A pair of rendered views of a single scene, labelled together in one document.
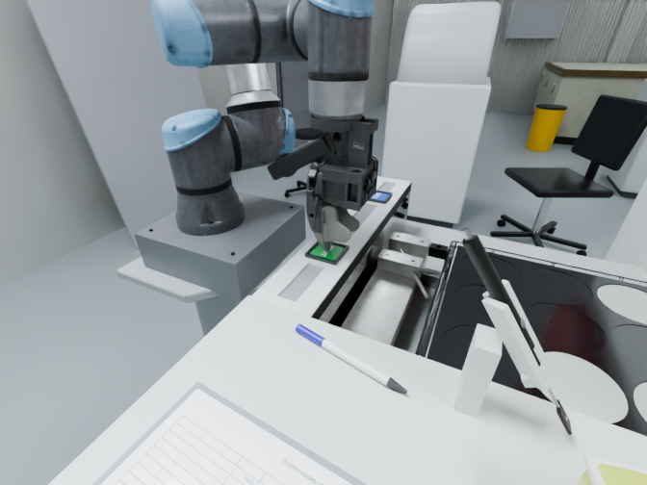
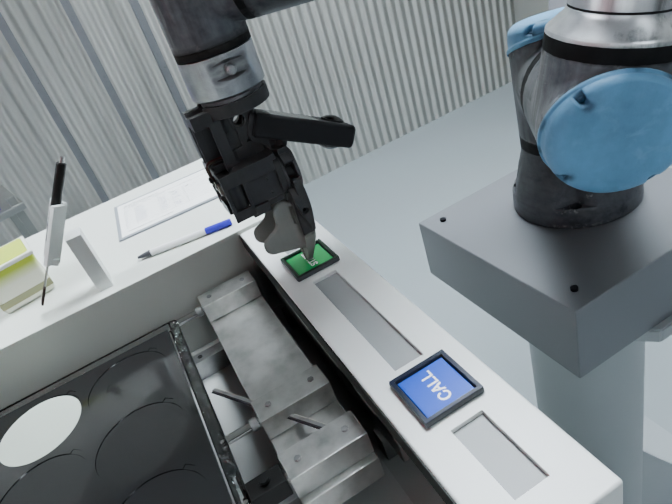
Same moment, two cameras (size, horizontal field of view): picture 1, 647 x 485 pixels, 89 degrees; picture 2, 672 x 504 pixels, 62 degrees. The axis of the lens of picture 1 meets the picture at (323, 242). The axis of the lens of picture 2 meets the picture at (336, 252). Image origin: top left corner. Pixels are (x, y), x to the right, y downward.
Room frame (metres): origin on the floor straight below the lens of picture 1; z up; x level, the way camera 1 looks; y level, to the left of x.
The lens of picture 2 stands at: (0.90, -0.36, 1.31)
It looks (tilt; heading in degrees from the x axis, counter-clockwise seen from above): 32 degrees down; 137
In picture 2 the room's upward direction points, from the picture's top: 19 degrees counter-clockwise
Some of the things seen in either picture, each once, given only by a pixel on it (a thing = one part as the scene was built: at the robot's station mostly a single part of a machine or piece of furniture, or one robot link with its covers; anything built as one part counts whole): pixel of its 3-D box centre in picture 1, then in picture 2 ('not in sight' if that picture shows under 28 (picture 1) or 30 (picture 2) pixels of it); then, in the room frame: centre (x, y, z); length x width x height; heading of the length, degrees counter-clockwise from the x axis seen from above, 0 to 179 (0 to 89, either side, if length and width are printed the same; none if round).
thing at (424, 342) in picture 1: (438, 293); (205, 406); (0.44, -0.20, 0.90); 0.38 x 0.01 x 0.01; 154
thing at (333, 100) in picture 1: (339, 98); (223, 73); (0.46, -0.02, 1.20); 0.08 x 0.08 x 0.05
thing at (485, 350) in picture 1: (504, 360); (67, 250); (0.19, -0.15, 1.03); 0.06 x 0.04 x 0.13; 64
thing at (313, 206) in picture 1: (318, 203); not in sight; (0.45, 0.01, 1.06); 0.05 x 0.02 x 0.09; 154
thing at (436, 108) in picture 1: (436, 119); not in sight; (2.74, -0.90, 0.75); 0.79 x 0.68 x 1.50; 154
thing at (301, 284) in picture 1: (352, 251); (376, 359); (0.58, -0.06, 0.89); 0.55 x 0.09 x 0.14; 154
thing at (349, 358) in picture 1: (347, 356); (184, 239); (0.24, -0.02, 0.97); 0.14 x 0.01 x 0.01; 52
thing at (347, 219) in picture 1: (341, 223); (288, 238); (0.47, -0.03, 1.01); 0.06 x 0.03 x 0.09; 64
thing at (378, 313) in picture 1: (386, 298); (277, 377); (0.46, -0.11, 0.87); 0.36 x 0.08 x 0.03; 154
